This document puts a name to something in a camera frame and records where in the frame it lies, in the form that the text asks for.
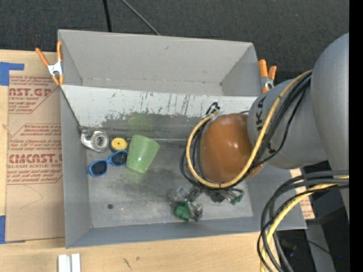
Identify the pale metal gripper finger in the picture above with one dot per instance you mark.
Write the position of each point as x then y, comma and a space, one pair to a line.
196, 210
184, 193

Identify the small green plastic object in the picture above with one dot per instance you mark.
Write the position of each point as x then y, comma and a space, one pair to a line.
181, 210

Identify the grey metal bin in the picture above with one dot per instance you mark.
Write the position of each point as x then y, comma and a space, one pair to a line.
141, 197

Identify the green plastic cup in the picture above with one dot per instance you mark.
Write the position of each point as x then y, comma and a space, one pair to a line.
141, 154

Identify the yellow round disc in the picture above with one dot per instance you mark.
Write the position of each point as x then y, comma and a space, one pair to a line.
119, 144

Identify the blue sunglasses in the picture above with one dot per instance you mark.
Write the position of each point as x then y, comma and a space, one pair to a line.
97, 168

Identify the silver metal round object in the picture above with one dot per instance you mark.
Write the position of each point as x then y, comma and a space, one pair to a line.
96, 142

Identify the brown cardboard board red print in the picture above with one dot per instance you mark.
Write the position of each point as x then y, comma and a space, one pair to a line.
31, 197

